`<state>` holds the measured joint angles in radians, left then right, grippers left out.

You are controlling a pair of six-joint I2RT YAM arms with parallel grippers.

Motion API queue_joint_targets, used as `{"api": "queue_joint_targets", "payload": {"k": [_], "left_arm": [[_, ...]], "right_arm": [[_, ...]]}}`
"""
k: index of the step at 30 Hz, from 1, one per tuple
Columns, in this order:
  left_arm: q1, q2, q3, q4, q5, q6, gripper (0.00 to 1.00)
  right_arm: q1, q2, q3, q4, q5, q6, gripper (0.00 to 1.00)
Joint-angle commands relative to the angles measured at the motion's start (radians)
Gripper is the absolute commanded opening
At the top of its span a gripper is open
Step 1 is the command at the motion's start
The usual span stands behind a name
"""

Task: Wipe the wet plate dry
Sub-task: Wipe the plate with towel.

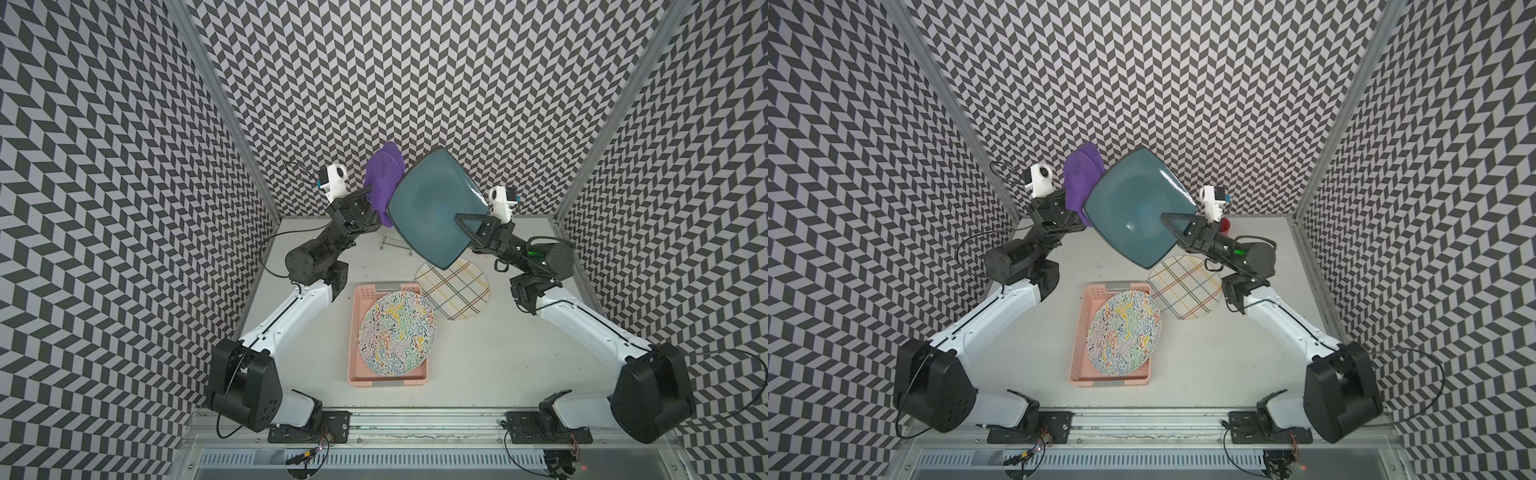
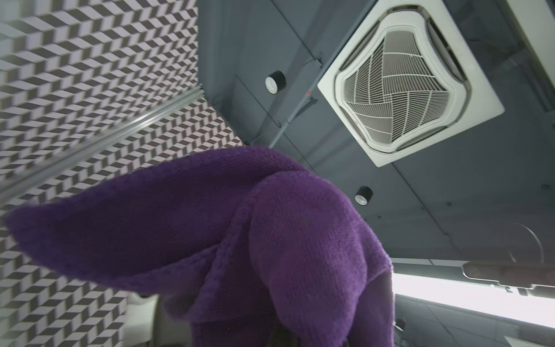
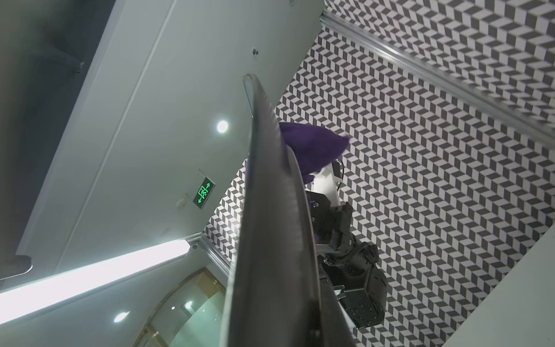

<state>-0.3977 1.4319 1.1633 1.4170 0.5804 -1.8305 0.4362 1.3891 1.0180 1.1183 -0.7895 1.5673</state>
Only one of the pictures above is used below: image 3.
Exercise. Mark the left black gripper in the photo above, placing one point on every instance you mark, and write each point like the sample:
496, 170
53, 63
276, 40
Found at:
331, 225

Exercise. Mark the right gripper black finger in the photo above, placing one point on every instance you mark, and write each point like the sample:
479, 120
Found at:
335, 331

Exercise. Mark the dark teal square plate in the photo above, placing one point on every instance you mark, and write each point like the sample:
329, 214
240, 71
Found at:
273, 293

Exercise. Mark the purple cloth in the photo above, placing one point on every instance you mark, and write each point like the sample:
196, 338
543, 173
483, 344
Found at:
314, 145

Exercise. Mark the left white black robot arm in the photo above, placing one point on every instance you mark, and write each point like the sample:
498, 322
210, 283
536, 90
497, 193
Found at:
351, 265

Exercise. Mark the green exit sign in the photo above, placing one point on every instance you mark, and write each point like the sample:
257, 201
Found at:
203, 192

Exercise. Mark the ceiling strip light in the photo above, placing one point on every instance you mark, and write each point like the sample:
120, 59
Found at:
46, 292

